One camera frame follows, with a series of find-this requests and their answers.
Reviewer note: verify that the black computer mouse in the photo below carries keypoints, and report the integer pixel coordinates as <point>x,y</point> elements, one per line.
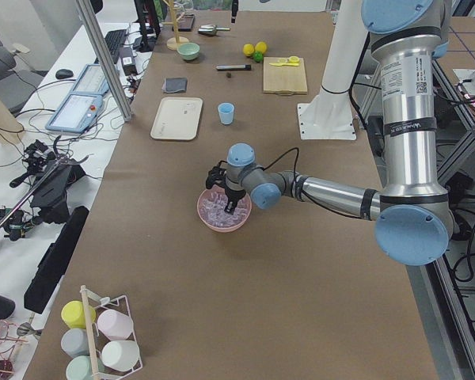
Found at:
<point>64,74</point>

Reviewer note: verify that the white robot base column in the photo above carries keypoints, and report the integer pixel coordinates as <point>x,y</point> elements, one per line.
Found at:
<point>329,114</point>

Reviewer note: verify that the pile of clear ice cubes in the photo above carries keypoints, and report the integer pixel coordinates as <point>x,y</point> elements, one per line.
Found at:
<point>212,209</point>

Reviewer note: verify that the grey cup in rack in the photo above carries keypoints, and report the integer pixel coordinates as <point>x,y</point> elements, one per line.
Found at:
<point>75,343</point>

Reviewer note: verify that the cream rabbit tray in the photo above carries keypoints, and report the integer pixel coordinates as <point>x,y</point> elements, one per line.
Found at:
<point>177,119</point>

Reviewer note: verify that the aluminium frame post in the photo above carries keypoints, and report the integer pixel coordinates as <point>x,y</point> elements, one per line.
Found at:
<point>93,30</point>

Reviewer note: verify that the green lime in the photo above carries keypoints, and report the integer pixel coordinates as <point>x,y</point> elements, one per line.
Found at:
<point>258,57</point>

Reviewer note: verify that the light blue cup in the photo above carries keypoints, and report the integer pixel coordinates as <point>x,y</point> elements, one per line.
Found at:
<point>226,113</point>

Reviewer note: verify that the black glass rack tray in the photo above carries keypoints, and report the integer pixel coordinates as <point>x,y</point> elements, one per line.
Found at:
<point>185,22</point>

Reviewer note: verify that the pink bowl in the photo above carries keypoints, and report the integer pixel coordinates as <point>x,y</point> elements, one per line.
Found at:
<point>247,202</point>

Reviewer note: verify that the far teach pendant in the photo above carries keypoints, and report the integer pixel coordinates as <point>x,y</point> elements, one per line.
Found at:
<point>91,80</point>

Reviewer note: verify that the white wire cup rack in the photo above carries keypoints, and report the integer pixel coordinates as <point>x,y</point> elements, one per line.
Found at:
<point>94,305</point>

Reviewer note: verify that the wooden cutting board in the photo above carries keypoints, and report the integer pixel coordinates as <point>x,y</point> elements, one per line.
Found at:
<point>284,80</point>

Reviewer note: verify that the wooden mug tree stand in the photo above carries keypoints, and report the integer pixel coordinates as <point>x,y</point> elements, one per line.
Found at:
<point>176,13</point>

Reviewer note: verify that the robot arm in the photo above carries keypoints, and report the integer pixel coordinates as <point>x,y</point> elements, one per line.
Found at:
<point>413,221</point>

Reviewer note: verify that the mint green bowl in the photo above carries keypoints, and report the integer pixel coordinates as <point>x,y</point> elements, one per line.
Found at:
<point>188,51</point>

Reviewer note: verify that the yellow lemon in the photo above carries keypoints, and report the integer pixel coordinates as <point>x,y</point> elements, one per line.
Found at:
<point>261,47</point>
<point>248,50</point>

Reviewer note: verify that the pink cup in rack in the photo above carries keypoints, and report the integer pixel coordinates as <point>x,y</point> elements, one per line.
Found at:
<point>115,325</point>

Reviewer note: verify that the black keyboard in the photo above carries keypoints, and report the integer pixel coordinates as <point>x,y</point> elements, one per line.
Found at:
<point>115,40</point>

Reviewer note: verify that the steel ice scoop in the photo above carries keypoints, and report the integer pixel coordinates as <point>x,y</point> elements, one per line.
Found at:
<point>212,30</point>

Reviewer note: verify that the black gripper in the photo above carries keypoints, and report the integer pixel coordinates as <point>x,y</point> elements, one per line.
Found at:
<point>234,195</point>

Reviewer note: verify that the mint cup in rack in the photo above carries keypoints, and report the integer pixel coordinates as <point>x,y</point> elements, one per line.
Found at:
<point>79,368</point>

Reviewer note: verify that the white cup in rack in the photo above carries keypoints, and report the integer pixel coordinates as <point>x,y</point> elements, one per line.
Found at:
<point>120,355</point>

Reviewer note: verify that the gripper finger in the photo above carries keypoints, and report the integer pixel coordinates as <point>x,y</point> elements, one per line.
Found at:
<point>234,11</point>

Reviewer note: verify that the yellow plastic knife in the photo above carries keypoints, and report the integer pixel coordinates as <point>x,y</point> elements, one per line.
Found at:
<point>284,64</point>

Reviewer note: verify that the grey folded cloth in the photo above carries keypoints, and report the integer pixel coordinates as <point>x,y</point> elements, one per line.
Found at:
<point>175,85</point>

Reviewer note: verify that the near teach pendant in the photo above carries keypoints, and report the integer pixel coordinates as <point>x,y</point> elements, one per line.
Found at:
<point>76,113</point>

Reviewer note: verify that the teach pendant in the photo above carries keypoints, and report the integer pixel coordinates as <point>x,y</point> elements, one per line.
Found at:
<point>91,80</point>
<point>76,113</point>

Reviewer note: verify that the yellow cup in rack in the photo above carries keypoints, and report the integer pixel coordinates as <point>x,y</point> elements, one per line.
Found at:
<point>73,315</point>

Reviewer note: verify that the black bar device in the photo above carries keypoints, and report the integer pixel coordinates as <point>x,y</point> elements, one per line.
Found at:
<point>54,263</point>

